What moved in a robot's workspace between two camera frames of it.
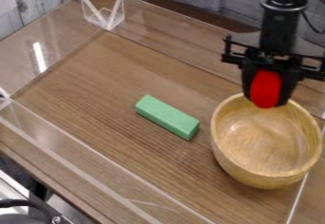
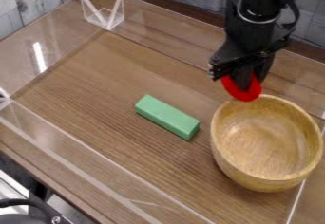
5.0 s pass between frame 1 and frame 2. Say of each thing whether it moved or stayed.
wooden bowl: stayed
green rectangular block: stayed
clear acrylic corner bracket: stayed
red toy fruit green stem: moved
